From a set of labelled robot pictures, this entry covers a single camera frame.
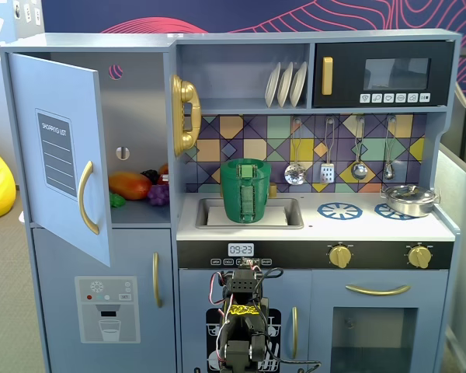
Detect small metal spoon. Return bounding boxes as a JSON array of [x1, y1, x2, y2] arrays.
[[383, 115, 398, 181]]

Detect grey toy sink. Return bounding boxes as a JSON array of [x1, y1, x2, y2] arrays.
[[195, 197, 305, 230]]

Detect curved gold fridge door handle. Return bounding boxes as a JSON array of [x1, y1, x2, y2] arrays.
[[78, 160, 101, 236]]

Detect grey office partition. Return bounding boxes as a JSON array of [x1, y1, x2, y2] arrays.
[[434, 79, 466, 373]]

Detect gold microwave handle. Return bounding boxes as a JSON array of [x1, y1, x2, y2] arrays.
[[321, 56, 334, 96]]

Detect black toy microwave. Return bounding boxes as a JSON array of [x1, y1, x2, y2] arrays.
[[312, 40, 456, 109]]

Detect gold stove knob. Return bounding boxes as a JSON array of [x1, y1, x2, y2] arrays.
[[407, 244, 433, 270], [328, 243, 353, 270]]

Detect gold dishwasher door handle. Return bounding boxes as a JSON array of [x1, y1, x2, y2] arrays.
[[290, 306, 300, 361]]

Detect blue dishwasher door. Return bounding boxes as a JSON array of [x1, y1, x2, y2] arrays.
[[178, 268, 312, 373]]

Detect red and white wire bundle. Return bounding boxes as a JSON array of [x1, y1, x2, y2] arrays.
[[210, 271, 235, 309]]

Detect metal ladle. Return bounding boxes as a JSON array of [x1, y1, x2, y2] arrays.
[[351, 116, 369, 181]]

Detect green printed container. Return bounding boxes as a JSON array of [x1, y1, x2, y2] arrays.
[[220, 159, 273, 225]]

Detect toy mango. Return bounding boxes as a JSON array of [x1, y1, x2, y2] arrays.
[[108, 171, 153, 201]]

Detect steel pot lid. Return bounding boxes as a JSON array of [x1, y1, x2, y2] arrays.
[[384, 184, 438, 204]]

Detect gold toy telephone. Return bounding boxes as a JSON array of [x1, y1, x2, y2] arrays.
[[170, 74, 202, 158]]

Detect purple toy grapes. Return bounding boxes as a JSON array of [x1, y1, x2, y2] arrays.
[[146, 183, 171, 207]]

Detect straight gold freezer door handle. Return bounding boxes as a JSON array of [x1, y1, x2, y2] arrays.
[[151, 251, 164, 309]]

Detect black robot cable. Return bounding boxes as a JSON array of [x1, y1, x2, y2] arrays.
[[256, 267, 285, 281]]

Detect blue toy kitchen unit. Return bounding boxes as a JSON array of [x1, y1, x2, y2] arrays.
[[0, 29, 463, 373]]

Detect blue fridge door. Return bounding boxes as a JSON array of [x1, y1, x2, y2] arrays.
[[7, 52, 112, 267]]

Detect steel toy pot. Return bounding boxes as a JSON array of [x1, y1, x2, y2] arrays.
[[380, 189, 441, 218]]

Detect blue freezer door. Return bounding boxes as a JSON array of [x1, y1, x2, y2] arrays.
[[30, 228, 178, 373]]

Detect metal skimmer spoon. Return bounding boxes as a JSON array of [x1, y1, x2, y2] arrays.
[[283, 117, 308, 186]]

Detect gold oven handle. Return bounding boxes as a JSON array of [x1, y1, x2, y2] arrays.
[[345, 284, 412, 297]]

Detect white toy plate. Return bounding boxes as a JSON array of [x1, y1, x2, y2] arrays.
[[264, 61, 282, 109], [289, 61, 308, 108], [276, 61, 295, 109]]

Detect blue oven door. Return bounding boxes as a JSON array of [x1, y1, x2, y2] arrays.
[[310, 269, 450, 373]]

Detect green round bowl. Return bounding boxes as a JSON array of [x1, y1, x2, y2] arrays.
[[221, 158, 272, 181]]

